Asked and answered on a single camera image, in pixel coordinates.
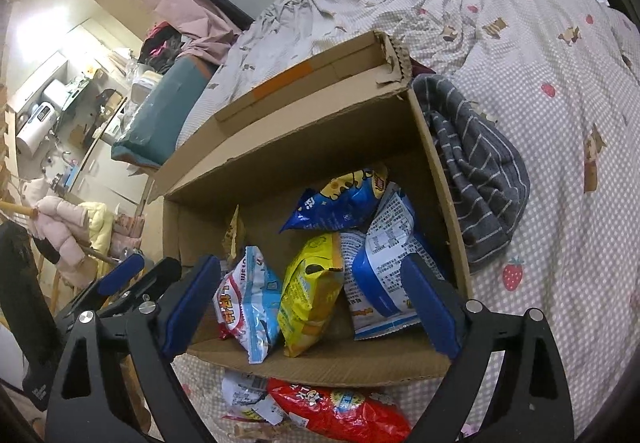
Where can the pink puffer jacket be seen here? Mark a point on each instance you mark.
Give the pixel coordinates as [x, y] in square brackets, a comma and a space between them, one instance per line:
[60, 233]

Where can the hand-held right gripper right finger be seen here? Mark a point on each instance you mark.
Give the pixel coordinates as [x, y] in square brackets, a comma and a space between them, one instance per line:
[432, 303]

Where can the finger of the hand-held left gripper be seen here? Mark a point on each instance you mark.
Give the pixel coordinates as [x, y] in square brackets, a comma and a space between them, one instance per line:
[120, 273]
[155, 278]

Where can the tan snack packet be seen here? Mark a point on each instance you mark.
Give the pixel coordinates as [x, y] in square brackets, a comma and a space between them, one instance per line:
[234, 235]

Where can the brown cardboard box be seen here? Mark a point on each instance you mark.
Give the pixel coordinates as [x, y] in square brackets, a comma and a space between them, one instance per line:
[310, 133]

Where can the pile of mixed clothes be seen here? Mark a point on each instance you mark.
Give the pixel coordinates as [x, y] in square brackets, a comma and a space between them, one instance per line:
[165, 43]

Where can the teal padded bed board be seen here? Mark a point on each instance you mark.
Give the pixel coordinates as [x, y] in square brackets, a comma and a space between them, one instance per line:
[160, 113]

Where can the white water heater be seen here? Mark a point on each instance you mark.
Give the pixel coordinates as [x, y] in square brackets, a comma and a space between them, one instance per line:
[35, 128]

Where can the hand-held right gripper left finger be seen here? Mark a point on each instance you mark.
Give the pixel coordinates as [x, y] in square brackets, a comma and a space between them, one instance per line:
[190, 308]

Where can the grey striped cloth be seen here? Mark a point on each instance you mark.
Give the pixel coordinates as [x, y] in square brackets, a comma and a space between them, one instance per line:
[475, 158]

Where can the blue yellow snack bag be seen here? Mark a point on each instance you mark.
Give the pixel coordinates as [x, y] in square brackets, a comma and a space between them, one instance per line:
[335, 203]

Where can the white plastic container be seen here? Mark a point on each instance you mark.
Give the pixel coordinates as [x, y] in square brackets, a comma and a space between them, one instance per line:
[146, 82]

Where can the blue white cookie bag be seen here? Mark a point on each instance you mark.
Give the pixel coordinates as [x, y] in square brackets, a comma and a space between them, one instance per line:
[380, 263]

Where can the pale yellow garment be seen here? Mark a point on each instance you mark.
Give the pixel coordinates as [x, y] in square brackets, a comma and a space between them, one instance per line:
[100, 225]

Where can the checkered tan wafer packet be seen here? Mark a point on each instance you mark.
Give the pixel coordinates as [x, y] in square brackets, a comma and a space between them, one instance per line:
[257, 434]

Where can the red chip bag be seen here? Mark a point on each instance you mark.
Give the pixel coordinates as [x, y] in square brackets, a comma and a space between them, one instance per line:
[340, 415]

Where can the light blue white snack bag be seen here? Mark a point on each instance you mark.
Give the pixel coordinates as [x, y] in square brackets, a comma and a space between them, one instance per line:
[250, 303]

